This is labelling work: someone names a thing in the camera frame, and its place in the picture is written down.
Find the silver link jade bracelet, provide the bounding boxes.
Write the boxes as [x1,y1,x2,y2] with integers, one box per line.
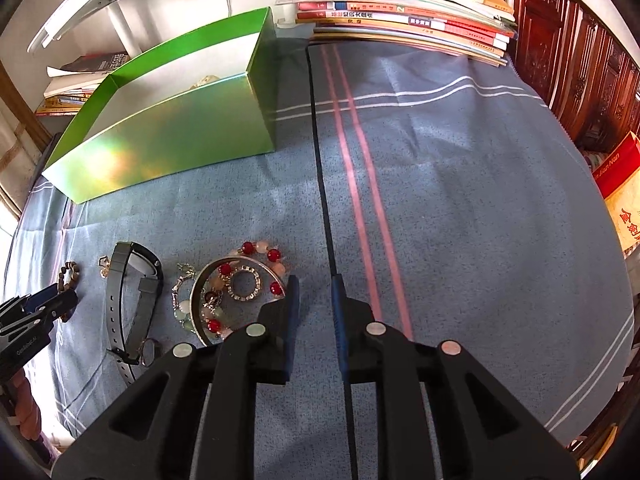
[171,262,198,333]

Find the black cable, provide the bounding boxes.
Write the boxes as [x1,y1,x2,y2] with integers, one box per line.
[306,45,361,480]

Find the silver bangle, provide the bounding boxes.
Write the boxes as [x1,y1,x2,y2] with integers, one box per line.
[192,256,290,346]

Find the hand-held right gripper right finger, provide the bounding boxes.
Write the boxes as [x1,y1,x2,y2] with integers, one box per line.
[331,274,583,480]

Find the rhinestone ring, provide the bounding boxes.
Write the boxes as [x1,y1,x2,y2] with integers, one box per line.
[227,267,263,302]

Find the red and pink bead bracelet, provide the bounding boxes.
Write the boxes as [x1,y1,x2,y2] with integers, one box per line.
[200,241,293,338]

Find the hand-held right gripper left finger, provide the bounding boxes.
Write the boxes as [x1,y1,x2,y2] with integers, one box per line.
[52,275,301,480]

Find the tall stack of books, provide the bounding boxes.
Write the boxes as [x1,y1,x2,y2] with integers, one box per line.
[274,0,521,68]

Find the beige curtain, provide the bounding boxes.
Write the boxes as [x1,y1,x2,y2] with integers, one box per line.
[0,105,47,213]

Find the shiny green cardboard box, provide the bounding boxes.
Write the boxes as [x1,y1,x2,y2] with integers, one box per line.
[41,6,277,205]

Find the small stack of books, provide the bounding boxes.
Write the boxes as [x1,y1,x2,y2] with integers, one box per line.
[35,52,131,117]

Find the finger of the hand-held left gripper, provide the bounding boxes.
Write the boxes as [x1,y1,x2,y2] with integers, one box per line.
[0,284,59,322]
[0,288,80,349]

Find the blue striped tablecloth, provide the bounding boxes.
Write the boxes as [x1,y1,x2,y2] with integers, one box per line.
[2,40,636,456]

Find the red and yellow box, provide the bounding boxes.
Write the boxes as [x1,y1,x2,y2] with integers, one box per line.
[591,131,640,258]

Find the small metal finger ring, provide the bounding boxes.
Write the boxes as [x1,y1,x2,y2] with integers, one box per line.
[140,339,163,367]

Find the carved dark wooden furniture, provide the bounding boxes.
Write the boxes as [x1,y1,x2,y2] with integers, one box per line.
[505,0,640,151]

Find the black wristwatch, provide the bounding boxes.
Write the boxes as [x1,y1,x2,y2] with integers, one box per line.
[105,241,165,386]

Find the white desk lamp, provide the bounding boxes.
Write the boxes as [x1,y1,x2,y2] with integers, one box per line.
[27,0,236,58]

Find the wooden bead bracelet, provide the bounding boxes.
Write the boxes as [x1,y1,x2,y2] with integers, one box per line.
[52,259,79,323]

